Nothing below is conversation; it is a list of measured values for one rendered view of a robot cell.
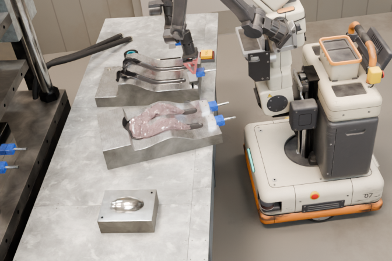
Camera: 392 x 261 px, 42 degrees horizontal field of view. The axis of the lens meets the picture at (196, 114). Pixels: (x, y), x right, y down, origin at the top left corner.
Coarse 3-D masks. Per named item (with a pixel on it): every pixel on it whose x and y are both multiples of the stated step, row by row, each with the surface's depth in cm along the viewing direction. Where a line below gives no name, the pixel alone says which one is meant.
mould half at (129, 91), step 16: (160, 64) 256; (176, 64) 254; (112, 80) 253; (128, 80) 239; (96, 96) 244; (112, 96) 243; (128, 96) 242; (144, 96) 241; (160, 96) 241; (176, 96) 240; (192, 96) 240
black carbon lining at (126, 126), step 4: (192, 108) 231; (184, 112) 230; (188, 112) 230; (192, 112) 230; (124, 120) 222; (124, 124) 222; (128, 124) 224; (188, 124) 222; (192, 124) 223; (196, 124) 223; (200, 124) 223; (124, 128) 216; (128, 128) 222; (192, 128) 221; (196, 128) 221; (132, 136) 218
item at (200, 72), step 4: (192, 68) 239; (200, 68) 240; (204, 68) 240; (188, 72) 237; (196, 72) 237; (200, 72) 237; (204, 72) 238; (188, 76) 238; (192, 76) 238; (196, 76) 238; (200, 76) 238; (192, 80) 239
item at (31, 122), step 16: (16, 96) 263; (32, 96) 262; (64, 96) 263; (16, 112) 252; (32, 112) 251; (48, 112) 250; (16, 128) 243; (32, 128) 241; (48, 128) 241; (32, 144) 232; (48, 144) 240; (16, 160) 225; (32, 160) 224; (16, 176) 217; (32, 176) 220; (16, 192) 210; (0, 208) 204; (16, 208) 204; (0, 224) 197; (16, 224) 204; (0, 240) 192; (0, 256) 190
